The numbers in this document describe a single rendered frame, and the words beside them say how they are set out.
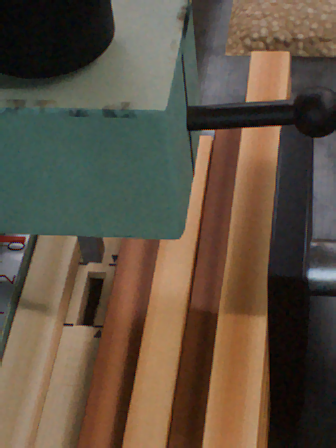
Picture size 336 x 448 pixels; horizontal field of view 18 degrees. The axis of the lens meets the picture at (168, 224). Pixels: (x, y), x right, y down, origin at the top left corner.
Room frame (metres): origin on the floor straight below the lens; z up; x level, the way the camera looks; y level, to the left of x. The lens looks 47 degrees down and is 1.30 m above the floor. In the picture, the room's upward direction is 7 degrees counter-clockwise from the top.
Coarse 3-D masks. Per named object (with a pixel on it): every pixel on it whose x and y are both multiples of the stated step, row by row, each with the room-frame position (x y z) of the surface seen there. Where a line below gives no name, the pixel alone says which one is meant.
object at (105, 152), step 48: (144, 0) 0.34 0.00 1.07; (144, 48) 0.31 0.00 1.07; (192, 48) 0.33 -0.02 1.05; (0, 96) 0.29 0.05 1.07; (48, 96) 0.29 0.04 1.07; (96, 96) 0.29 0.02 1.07; (144, 96) 0.28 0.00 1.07; (192, 96) 0.32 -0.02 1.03; (0, 144) 0.29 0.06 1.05; (48, 144) 0.28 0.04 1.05; (96, 144) 0.28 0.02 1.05; (144, 144) 0.28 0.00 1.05; (192, 144) 0.31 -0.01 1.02; (0, 192) 0.29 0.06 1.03; (48, 192) 0.28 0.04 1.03; (96, 192) 0.28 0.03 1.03; (144, 192) 0.28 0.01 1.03
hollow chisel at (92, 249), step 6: (78, 240) 0.32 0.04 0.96; (84, 240) 0.31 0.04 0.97; (90, 240) 0.31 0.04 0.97; (96, 240) 0.31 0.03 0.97; (102, 240) 0.32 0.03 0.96; (84, 246) 0.31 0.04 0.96; (90, 246) 0.31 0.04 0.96; (96, 246) 0.31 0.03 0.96; (102, 246) 0.32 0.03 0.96; (84, 252) 0.31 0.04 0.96; (90, 252) 0.31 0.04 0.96; (96, 252) 0.31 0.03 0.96; (102, 252) 0.32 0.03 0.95; (84, 258) 0.31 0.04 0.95; (90, 258) 0.31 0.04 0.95; (96, 258) 0.31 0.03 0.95; (102, 258) 0.31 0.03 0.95
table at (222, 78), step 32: (192, 0) 0.58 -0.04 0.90; (224, 0) 0.57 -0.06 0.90; (224, 32) 0.54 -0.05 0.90; (224, 64) 0.51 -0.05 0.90; (320, 64) 0.49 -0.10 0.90; (224, 96) 0.48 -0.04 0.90; (320, 160) 0.41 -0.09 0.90; (320, 192) 0.39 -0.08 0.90; (320, 224) 0.36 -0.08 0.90; (320, 320) 0.30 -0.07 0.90; (320, 352) 0.28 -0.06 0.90; (320, 384) 0.27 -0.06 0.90; (288, 416) 0.25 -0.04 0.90; (320, 416) 0.25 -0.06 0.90
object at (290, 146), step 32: (288, 128) 0.34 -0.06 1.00; (288, 160) 0.32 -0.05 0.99; (288, 192) 0.30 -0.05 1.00; (288, 224) 0.28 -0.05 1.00; (288, 256) 0.26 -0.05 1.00; (320, 256) 0.29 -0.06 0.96; (288, 288) 0.25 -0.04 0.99; (320, 288) 0.28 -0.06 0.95; (288, 320) 0.25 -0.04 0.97; (288, 352) 0.25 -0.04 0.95; (288, 384) 0.25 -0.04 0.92
